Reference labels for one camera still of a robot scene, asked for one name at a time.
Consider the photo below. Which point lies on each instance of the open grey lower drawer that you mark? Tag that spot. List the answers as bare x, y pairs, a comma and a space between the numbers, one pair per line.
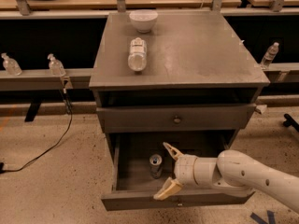
133, 186

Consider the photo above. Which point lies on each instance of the clear pump bottle far left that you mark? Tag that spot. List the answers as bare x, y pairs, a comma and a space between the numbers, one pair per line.
11, 65

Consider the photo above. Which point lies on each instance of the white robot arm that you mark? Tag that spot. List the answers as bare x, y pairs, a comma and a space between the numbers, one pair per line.
233, 173

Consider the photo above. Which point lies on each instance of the grey wooden drawer cabinet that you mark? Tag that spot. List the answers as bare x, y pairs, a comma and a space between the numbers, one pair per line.
193, 58

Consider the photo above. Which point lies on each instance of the clear plastic bottle lying down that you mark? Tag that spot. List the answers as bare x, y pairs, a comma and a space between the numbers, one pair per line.
137, 59

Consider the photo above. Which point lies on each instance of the clear water bottle right ledge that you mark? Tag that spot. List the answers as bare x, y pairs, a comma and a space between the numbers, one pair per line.
270, 55

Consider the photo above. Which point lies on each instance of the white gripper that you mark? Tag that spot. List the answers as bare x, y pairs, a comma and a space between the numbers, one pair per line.
185, 170

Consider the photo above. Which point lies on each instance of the redbull can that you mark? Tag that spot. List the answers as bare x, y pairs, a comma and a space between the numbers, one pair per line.
155, 165

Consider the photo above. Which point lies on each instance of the closed grey upper drawer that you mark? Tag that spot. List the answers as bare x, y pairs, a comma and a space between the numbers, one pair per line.
170, 118

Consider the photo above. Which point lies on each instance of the white ceramic bowl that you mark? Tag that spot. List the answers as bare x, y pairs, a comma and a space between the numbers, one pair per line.
143, 19

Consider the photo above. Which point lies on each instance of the grey metal ledge rail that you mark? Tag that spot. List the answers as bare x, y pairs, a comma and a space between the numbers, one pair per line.
42, 80

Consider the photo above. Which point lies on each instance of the clear pump bottle near cabinet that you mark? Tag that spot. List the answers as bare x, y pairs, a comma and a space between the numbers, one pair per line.
56, 66

